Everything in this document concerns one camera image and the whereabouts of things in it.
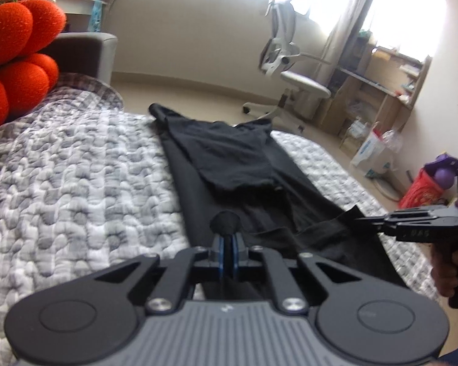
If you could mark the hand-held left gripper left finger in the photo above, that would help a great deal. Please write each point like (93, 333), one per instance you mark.
(222, 253)

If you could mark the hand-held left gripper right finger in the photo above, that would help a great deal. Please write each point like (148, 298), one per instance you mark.
(234, 253)

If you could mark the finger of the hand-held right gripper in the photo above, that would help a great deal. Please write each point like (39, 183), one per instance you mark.
(420, 215)

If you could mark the black t-shirt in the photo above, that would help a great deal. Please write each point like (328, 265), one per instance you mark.
(229, 160)

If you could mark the person's right hand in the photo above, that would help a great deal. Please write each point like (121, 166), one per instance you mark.
(442, 270)

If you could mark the red bucket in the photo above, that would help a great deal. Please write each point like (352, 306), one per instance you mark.
(420, 192)

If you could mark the white round floor base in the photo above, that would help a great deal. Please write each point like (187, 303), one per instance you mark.
(387, 190)

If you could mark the purple toy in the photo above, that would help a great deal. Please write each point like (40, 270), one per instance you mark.
(442, 173)

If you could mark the clear plastic bag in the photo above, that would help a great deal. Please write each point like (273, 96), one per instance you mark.
(392, 141)

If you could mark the white paper bag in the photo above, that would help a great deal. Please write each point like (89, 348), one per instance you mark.
(370, 152)

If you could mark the wooden desk with shelves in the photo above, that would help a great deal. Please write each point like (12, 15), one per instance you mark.
(378, 99)

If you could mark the grey white quilted blanket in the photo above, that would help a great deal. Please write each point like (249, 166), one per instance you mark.
(80, 183)

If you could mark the white office chair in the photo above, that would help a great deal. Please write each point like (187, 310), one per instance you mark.
(297, 80)

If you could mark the pale sheer curtain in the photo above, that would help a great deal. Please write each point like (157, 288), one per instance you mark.
(351, 26)

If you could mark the grey checked sheet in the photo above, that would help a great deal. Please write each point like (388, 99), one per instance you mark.
(95, 91)

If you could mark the grey sofa armrest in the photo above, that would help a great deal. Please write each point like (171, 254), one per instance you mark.
(84, 53)

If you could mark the blue hanging bag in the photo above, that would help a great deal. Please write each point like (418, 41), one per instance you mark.
(95, 15)

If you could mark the orange pumpkin cushion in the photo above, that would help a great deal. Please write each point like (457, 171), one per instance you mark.
(15, 53)

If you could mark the white desk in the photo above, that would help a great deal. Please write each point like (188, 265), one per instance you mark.
(72, 3)

